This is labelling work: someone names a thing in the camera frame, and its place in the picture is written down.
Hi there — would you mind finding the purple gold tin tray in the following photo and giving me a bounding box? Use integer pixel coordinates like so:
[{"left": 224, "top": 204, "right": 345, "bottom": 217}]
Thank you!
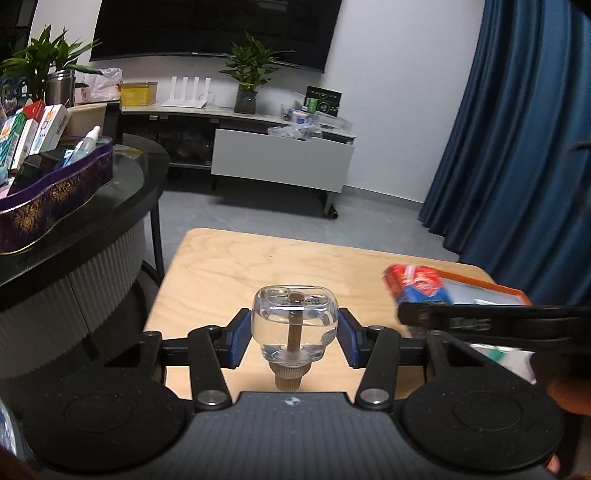
[{"left": 0, "top": 136, "right": 115, "bottom": 256}]

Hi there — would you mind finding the potted plant in glass vase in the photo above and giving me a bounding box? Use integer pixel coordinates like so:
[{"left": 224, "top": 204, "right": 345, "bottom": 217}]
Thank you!
[{"left": 219, "top": 32, "right": 297, "bottom": 115}]

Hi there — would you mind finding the red blue card box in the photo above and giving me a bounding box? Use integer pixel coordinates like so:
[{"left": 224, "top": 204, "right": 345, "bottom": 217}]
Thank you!
[{"left": 381, "top": 263, "right": 456, "bottom": 306}]

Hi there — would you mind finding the black wall television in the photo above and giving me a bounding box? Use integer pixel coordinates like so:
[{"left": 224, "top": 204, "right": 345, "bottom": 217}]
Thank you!
[{"left": 89, "top": 0, "right": 344, "bottom": 74}]

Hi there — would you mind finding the yellow tin box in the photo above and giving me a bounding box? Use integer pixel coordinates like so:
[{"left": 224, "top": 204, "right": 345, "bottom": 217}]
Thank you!
[{"left": 119, "top": 81, "right": 159, "bottom": 106}]

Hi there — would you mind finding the clear spray bottle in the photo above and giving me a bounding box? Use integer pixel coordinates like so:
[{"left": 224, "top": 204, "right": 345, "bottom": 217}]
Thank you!
[{"left": 59, "top": 125, "right": 103, "bottom": 167}]

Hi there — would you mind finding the blue curtain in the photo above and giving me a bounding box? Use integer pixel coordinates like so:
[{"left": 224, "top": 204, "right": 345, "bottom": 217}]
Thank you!
[{"left": 418, "top": 0, "right": 591, "bottom": 306}]

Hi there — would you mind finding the white orange-edged cardboard box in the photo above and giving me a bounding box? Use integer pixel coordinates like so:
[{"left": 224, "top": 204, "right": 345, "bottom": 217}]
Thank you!
[{"left": 433, "top": 270, "right": 533, "bottom": 308}]

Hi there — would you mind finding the black round table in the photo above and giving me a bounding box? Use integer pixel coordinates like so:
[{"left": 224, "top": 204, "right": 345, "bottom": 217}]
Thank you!
[{"left": 0, "top": 134, "right": 170, "bottom": 385}]

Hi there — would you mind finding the white blue medicine box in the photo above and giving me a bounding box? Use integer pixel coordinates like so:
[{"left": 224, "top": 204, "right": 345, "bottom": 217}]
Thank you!
[{"left": 35, "top": 104, "right": 73, "bottom": 153}]

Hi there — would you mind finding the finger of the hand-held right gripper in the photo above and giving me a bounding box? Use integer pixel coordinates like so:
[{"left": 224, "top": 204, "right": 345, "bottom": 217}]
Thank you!
[{"left": 397, "top": 302, "right": 433, "bottom": 328}]

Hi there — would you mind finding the person's right hand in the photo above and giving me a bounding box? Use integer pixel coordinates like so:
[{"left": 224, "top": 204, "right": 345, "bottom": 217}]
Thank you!
[{"left": 531, "top": 353, "right": 591, "bottom": 476}]

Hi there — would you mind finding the black green box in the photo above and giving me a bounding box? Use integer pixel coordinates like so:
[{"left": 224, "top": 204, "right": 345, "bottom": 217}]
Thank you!
[{"left": 305, "top": 86, "right": 343, "bottom": 116}]

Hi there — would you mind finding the white plastic bag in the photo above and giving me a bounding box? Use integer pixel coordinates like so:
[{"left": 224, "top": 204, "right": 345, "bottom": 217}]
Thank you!
[{"left": 85, "top": 67, "right": 123, "bottom": 103}]

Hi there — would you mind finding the white router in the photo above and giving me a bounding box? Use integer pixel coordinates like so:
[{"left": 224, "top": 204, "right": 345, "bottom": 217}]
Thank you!
[{"left": 161, "top": 76, "right": 212, "bottom": 110}]

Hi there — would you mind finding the red white medicine box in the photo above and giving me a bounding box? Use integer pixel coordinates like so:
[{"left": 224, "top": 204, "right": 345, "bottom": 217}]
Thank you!
[{"left": 11, "top": 100, "right": 47, "bottom": 169}]

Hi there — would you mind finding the clear glass refill bottle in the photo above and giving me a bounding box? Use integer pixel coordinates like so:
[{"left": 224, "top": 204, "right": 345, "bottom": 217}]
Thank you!
[{"left": 251, "top": 285, "right": 341, "bottom": 391}]

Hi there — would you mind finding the teal white packet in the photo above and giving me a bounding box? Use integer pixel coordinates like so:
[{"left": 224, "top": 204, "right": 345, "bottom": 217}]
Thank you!
[{"left": 470, "top": 343, "right": 537, "bottom": 385}]

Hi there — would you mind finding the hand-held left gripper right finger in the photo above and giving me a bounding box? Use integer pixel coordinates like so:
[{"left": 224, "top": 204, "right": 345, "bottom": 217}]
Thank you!
[{"left": 338, "top": 308, "right": 486, "bottom": 409}]

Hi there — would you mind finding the steel thermos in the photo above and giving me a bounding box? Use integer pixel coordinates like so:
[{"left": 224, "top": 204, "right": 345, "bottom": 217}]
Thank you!
[{"left": 45, "top": 69, "right": 76, "bottom": 105}]

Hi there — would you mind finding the teal medicine box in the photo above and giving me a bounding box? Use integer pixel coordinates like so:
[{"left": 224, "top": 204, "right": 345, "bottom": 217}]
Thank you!
[{"left": 0, "top": 111, "right": 29, "bottom": 169}]

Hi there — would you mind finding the large leafy potted plant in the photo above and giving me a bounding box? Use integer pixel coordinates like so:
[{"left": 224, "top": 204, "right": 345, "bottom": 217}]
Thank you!
[{"left": 0, "top": 25, "right": 103, "bottom": 101}]

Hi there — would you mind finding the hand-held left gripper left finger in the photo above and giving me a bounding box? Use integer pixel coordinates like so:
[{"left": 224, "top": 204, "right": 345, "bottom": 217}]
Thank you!
[{"left": 104, "top": 308, "right": 253, "bottom": 409}]

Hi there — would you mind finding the white television cabinet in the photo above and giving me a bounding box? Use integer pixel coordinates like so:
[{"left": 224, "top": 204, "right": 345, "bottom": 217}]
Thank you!
[{"left": 120, "top": 103, "right": 356, "bottom": 220}]

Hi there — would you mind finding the beige container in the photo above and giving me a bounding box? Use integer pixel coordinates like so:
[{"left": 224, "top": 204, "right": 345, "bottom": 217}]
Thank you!
[{"left": 69, "top": 102, "right": 108, "bottom": 136}]

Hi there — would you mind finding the pile of small packets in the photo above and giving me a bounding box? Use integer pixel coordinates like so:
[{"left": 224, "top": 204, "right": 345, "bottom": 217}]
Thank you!
[{"left": 267, "top": 106, "right": 352, "bottom": 142}]

